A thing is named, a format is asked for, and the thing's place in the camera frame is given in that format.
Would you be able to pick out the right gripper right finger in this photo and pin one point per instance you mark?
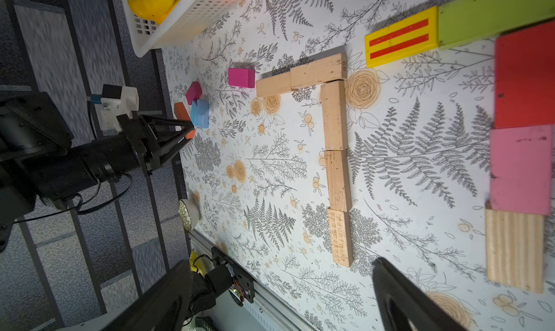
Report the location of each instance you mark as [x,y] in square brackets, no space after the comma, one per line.
[402,305]

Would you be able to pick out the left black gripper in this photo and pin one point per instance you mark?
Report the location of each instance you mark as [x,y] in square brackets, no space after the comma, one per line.
[155,140]

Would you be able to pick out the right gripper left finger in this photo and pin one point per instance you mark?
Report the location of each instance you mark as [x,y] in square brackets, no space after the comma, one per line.
[164,306]

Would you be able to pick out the natural wood block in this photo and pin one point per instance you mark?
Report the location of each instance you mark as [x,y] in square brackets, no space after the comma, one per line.
[340,237]
[274,85]
[318,72]

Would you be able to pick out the magenta block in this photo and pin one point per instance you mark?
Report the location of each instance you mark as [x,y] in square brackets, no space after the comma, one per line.
[242,78]

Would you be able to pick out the wood block marked 71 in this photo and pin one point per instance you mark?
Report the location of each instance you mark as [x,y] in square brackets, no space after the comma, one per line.
[339,189]

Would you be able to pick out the pink block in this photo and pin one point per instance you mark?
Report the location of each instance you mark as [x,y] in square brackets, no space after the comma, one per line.
[521,169]

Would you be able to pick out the red block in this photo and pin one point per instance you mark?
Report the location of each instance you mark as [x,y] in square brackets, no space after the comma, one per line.
[524,78]

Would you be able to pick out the yellow block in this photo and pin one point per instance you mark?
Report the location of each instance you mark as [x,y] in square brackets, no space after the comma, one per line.
[413,35]

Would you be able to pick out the green block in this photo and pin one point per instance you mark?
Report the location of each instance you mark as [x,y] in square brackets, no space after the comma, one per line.
[465,21]

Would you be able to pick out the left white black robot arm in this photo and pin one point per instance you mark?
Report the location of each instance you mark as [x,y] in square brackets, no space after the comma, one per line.
[39,161]

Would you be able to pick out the purple block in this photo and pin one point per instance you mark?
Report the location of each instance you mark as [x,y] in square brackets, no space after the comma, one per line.
[194,92]

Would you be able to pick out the patterned ceramic bowl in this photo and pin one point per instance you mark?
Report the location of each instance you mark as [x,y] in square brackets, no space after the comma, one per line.
[189,214]

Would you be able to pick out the white plastic basket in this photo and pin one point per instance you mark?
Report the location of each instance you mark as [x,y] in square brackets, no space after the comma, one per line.
[187,20]

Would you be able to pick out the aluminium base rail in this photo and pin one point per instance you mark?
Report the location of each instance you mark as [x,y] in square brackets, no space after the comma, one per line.
[256,307]

